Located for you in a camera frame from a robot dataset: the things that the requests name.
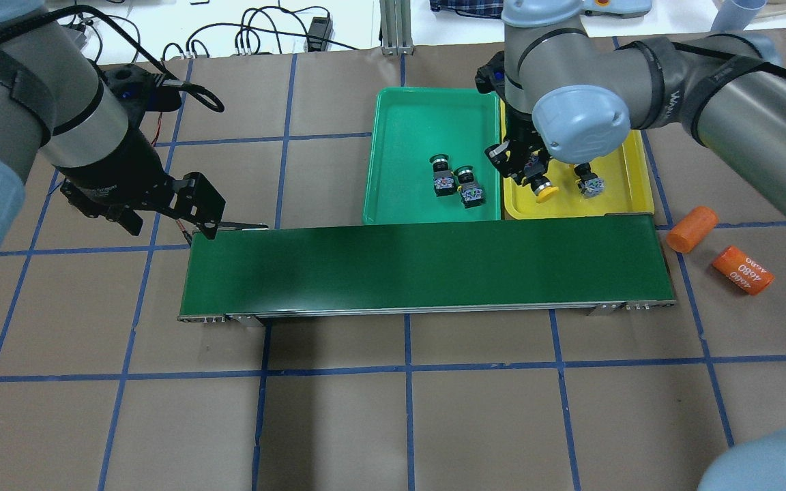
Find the blue plastic cup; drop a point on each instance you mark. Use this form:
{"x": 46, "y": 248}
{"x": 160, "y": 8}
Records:
{"x": 735, "y": 15}

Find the robot left arm silver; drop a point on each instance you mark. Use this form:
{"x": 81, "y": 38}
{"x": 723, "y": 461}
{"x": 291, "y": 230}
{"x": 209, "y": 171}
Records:
{"x": 44, "y": 81}

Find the green push button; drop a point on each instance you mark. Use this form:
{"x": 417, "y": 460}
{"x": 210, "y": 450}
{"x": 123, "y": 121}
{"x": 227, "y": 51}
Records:
{"x": 469, "y": 188}
{"x": 444, "y": 182}

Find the orange cylinder with 4680 print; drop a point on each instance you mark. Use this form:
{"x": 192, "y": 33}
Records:
{"x": 743, "y": 270}

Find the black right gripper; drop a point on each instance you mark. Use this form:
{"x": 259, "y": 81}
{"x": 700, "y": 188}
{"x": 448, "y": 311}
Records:
{"x": 520, "y": 136}

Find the yellow push button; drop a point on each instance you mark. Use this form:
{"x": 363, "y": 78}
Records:
{"x": 534, "y": 176}
{"x": 589, "y": 184}

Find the aluminium frame post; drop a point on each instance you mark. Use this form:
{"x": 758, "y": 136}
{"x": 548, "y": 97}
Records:
{"x": 395, "y": 28}

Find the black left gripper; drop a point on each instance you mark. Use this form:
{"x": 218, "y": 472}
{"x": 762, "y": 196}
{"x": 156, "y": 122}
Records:
{"x": 118, "y": 166}

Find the green conveyor belt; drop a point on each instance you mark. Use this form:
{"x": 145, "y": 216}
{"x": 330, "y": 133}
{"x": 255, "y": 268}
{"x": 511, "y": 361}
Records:
{"x": 606, "y": 263}

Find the green plastic tray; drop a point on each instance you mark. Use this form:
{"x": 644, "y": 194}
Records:
{"x": 411, "y": 126}

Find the yellow plastic tray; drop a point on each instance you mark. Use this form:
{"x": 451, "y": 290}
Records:
{"x": 627, "y": 188}

